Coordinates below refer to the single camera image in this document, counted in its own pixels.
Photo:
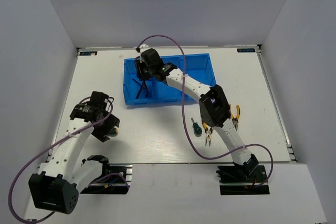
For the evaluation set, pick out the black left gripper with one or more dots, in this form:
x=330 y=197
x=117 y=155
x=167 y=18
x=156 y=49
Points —
x=101 y=134

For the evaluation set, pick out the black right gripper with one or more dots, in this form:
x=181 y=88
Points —
x=139 y=64

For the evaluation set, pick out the green orange stubby screwdriver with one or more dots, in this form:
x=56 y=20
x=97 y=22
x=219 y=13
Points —
x=113 y=132

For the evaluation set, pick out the copper red hex key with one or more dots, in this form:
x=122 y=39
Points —
x=145 y=88

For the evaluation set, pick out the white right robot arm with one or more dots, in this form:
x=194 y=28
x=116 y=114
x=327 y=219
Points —
x=214 y=107

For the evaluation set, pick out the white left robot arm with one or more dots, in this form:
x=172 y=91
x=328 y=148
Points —
x=57 y=187

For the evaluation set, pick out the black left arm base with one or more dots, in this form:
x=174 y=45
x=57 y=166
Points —
x=113 y=180

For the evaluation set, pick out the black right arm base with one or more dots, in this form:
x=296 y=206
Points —
x=233 y=182

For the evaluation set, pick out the left table label sticker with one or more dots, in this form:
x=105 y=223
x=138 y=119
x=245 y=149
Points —
x=88 y=53

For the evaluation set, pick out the table label sticker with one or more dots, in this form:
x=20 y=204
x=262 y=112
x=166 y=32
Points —
x=246 y=50
x=88 y=53

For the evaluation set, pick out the yellow needle-nose pliers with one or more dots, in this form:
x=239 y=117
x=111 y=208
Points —
x=208 y=134

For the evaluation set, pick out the right table label sticker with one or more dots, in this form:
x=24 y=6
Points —
x=246 y=50

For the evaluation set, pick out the yellow combination pliers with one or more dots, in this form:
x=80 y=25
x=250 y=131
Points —
x=235 y=118

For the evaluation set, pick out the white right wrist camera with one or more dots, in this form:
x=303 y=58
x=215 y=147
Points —
x=140 y=49

